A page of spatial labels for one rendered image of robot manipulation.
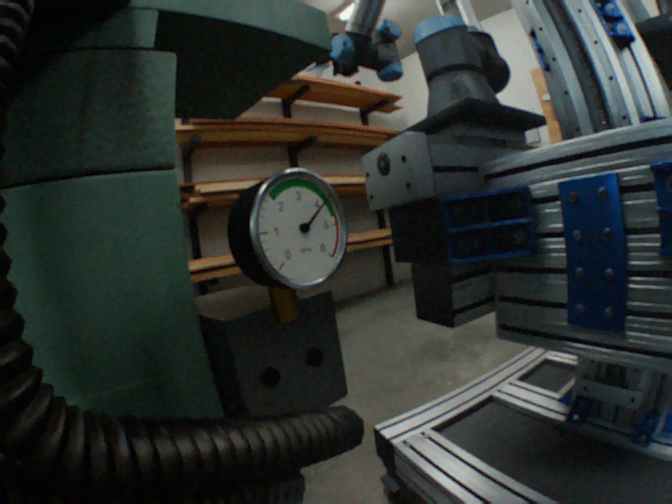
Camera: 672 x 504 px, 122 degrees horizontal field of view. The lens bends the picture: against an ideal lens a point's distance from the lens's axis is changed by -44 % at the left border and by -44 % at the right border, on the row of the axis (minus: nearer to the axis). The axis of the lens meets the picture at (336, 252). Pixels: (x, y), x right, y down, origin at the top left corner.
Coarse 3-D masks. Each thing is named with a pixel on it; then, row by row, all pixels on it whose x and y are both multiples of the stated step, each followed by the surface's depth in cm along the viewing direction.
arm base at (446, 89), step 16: (464, 64) 47; (432, 80) 51; (448, 80) 48; (464, 80) 47; (480, 80) 47; (432, 96) 51; (448, 96) 48; (464, 96) 47; (480, 96) 46; (496, 96) 48; (432, 112) 51
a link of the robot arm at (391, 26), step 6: (378, 24) 76; (384, 24) 74; (390, 24) 75; (396, 24) 77; (378, 30) 76; (384, 30) 75; (390, 30) 75; (396, 30) 76; (378, 36) 77; (384, 36) 77; (390, 36) 76; (396, 36) 76; (372, 42) 79
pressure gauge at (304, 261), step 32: (256, 192) 15; (288, 192) 16; (320, 192) 18; (256, 224) 15; (288, 224) 16; (320, 224) 18; (256, 256) 15; (288, 256) 16; (320, 256) 18; (288, 288) 18; (288, 320) 18
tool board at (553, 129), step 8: (536, 72) 228; (536, 80) 230; (536, 88) 233; (544, 88) 227; (544, 96) 227; (544, 104) 232; (544, 112) 234; (552, 112) 227; (552, 120) 230; (552, 128) 232; (552, 136) 234; (560, 136) 227; (552, 144) 236
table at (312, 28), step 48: (48, 0) 9; (96, 0) 12; (144, 0) 15; (192, 0) 18; (240, 0) 21; (288, 0) 25; (192, 48) 23; (240, 48) 25; (288, 48) 27; (192, 96) 32; (240, 96) 36
